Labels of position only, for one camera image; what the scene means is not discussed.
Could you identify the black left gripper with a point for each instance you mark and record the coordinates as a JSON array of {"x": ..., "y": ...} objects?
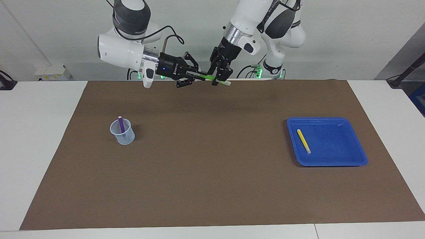
[{"x": 229, "y": 49}]

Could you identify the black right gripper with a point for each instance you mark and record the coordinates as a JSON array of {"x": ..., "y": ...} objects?
[{"x": 167, "y": 66}]

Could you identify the green highlighter pen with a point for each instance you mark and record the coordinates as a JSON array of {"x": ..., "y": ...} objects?
[{"x": 209, "y": 77}]

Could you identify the purple highlighter pen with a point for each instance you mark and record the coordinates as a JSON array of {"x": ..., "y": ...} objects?
[{"x": 121, "y": 125}]

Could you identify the yellow highlighter pen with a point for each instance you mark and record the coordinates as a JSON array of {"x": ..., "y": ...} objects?
[{"x": 303, "y": 141}]

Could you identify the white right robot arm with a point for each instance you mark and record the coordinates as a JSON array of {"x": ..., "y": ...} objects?
[{"x": 119, "y": 51}]

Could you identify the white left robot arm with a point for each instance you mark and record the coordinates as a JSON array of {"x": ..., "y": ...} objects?
[{"x": 249, "y": 13}]

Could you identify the blue plastic tray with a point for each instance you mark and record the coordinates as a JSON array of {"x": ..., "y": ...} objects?
[{"x": 335, "y": 146}]

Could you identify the translucent plastic cup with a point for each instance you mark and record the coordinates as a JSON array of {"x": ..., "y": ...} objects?
[{"x": 129, "y": 139}]

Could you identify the brown table mat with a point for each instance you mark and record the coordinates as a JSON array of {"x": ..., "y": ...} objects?
[{"x": 212, "y": 166}]

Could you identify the white power strip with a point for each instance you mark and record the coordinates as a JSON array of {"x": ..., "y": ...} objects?
[{"x": 53, "y": 73}]

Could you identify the black stand pole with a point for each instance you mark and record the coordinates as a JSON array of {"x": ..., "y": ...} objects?
[{"x": 406, "y": 71}]

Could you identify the blue box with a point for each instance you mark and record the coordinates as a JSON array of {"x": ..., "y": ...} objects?
[{"x": 419, "y": 99}]

